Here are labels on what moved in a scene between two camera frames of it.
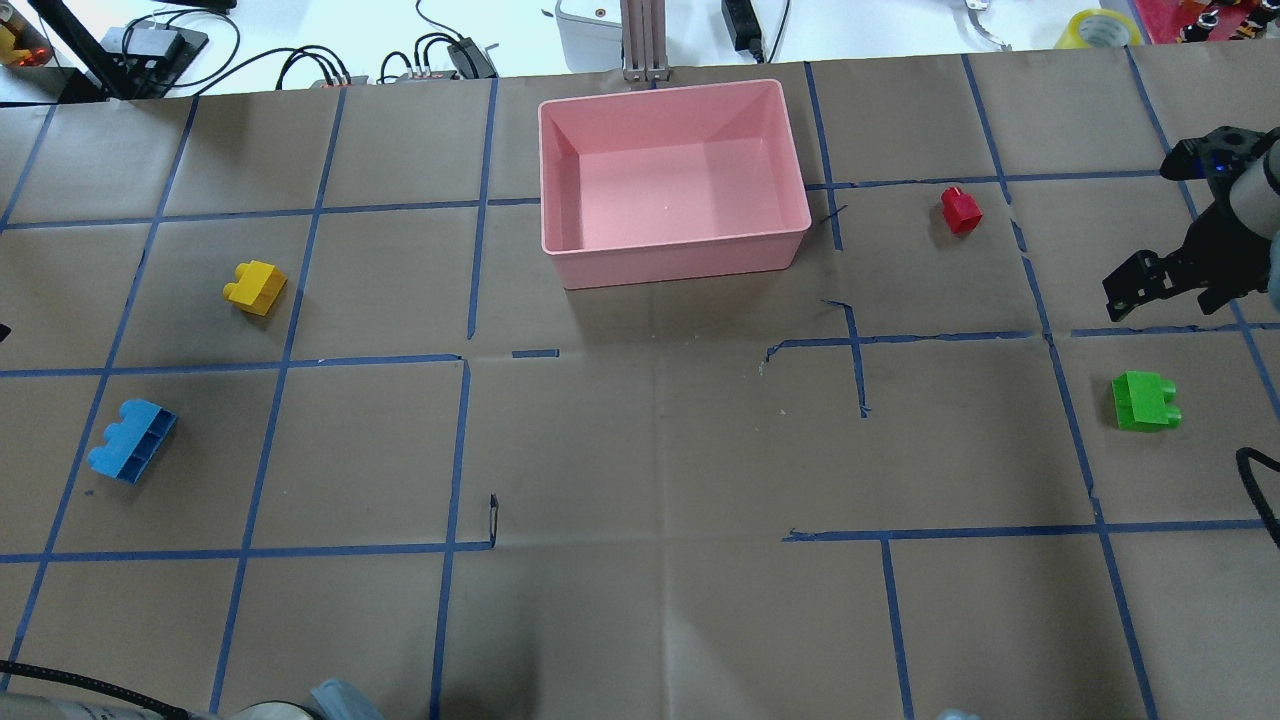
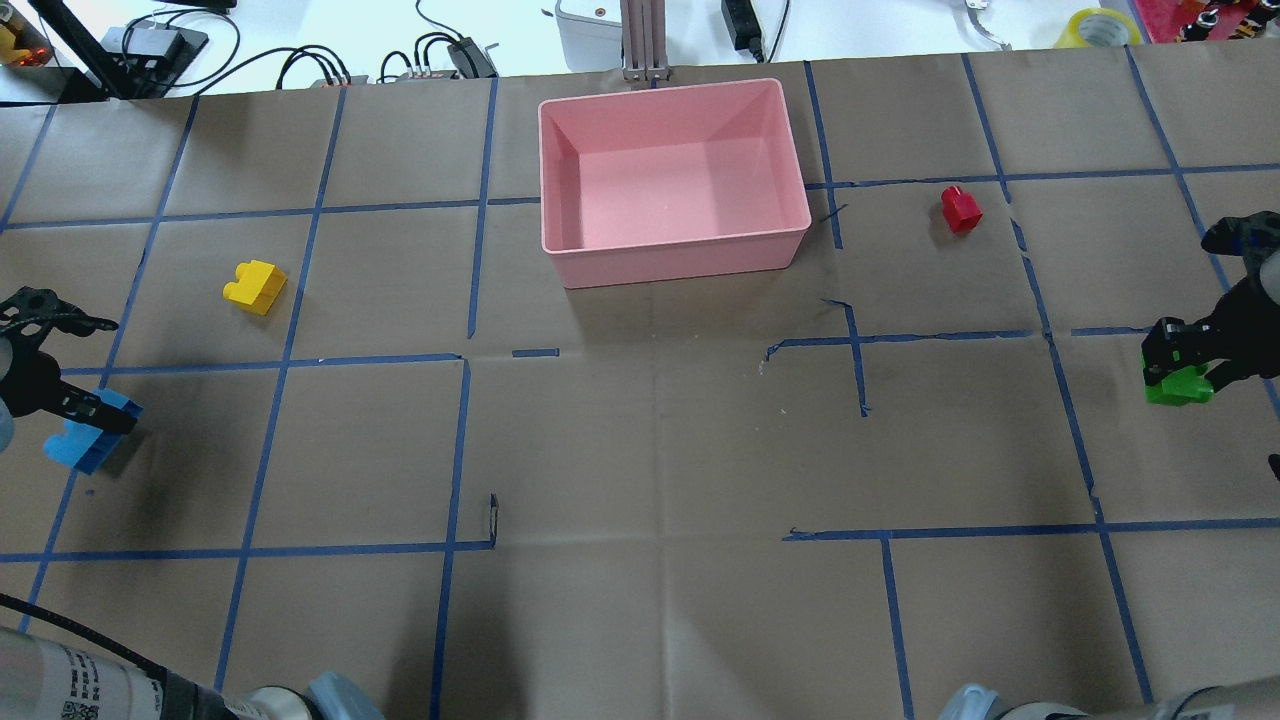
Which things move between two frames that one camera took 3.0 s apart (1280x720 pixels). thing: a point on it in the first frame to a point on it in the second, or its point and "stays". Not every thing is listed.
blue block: (132, 445) to (88, 448)
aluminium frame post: (644, 40) stays
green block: (1141, 401) to (1181, 387)
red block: (961, 210) stays
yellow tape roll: (1099, 28) stays
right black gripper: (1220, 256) to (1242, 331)
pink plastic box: (668, 184) stays
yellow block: (256, 287) stays
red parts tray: (1164, 20) stays
